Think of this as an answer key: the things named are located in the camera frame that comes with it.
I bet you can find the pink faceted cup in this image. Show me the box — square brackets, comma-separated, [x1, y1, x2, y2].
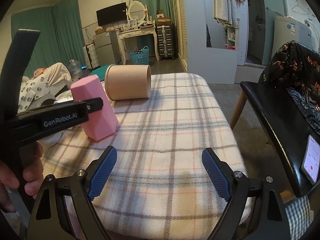
[71, 75, 118, 141]

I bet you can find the white cup green print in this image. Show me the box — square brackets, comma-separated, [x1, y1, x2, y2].
[54, 94, 73, 104]

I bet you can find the white plastic cup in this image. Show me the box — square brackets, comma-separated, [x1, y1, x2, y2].
[39, 131, 63, 146]

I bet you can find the tan cardboard cup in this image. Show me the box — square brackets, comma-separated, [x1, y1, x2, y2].
[105, 64, 151, 101]

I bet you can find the person's left hand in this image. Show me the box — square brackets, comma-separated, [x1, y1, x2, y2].
[1, 142, 43, 212]

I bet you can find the water jug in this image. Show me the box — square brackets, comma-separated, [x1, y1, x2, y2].
[67, 59, 83, 82]

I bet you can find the patterned quilt blanket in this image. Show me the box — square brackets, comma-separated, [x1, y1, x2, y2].
[18, 75, 50, 113]

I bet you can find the white suitcase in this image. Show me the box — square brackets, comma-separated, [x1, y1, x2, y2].
[83, 43, 100, 69]

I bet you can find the bed with blankets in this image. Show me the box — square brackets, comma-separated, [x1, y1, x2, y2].
[18, 62, 72, 113]

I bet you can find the grey mini fridge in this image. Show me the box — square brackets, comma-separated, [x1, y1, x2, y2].
[94, 30, 121, 66]

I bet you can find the blue laundry basket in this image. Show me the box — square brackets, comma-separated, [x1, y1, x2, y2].
[129, 46, 149, 65]

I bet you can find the smartphone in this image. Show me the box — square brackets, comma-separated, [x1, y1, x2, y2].
[301, 135, 320, 185]

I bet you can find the teal window curtain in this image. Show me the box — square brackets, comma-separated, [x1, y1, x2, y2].
[11, 0, 85, 78]

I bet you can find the white dressing table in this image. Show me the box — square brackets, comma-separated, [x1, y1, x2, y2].
[118, 25, 161, 64]

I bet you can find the black television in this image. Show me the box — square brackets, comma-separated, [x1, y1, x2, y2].
[96, 2, 127, 27]

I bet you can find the plaid tablecloth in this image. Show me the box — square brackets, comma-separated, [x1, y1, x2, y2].
[42, 73, 246, 239]

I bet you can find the black silver trunk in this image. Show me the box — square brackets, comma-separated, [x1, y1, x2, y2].
[156, 25, 175, 59]

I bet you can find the oval vanity mirror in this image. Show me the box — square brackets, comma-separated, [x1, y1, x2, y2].
[127, 1, 147, 23]

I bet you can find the cream louvered wardrobe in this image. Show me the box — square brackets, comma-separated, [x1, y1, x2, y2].
[172, 0, 188, 72]

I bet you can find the black patterned bag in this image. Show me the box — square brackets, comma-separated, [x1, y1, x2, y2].
[258, 41, 319, 133]

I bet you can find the white hanging towel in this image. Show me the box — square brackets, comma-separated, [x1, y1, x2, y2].
[214, 0, 232, 24]

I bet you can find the white washing machine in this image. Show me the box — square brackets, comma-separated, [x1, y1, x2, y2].
[271, 16, 312, 56]

